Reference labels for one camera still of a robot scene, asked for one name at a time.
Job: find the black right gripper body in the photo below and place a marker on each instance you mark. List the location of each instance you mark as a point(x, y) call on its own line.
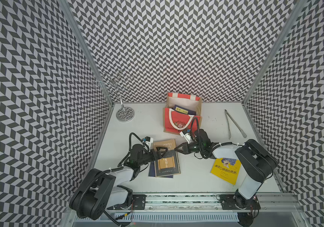
point(196, 147)

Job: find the brown cover book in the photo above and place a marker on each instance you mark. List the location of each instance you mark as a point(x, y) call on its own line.
point(169, 164)

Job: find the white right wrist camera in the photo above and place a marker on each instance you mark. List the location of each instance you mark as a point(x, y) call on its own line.
point(186, 135)

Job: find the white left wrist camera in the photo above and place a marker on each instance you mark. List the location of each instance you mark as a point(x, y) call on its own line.
point(148, 142)

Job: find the stainless steel kitchen tongs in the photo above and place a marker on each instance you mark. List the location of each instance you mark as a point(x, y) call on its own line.
point(228, 118)

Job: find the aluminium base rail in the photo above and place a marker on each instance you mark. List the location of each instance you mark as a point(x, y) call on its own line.
point(265, 210)

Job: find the chrome wire jewelry stand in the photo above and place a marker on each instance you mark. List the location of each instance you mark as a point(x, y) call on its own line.
point(117, 88)

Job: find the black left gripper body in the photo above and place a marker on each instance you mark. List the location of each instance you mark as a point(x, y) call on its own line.
point(147, 157)

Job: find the aluminium corner frame post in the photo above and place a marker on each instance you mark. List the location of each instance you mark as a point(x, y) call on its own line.
point(64, 5)

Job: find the red burlap Christmas bag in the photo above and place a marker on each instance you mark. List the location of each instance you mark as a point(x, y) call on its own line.
point(175, 122)

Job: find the yellow book blue illustration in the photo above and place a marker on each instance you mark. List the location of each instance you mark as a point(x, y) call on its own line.
point(226, 169)

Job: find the right aluminium corner post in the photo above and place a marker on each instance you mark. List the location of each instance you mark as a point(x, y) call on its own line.
point(297, 9)

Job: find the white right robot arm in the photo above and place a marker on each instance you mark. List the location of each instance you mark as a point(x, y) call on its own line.
point(256, 161)

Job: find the navy book yellow label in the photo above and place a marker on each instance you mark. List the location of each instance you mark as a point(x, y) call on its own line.
point(183, 110)

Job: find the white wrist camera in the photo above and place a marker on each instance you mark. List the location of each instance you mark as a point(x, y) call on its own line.
point(148, 142)
point(186, 135)

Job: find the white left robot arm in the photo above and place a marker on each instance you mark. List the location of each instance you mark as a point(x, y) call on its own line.
point(103, 189)

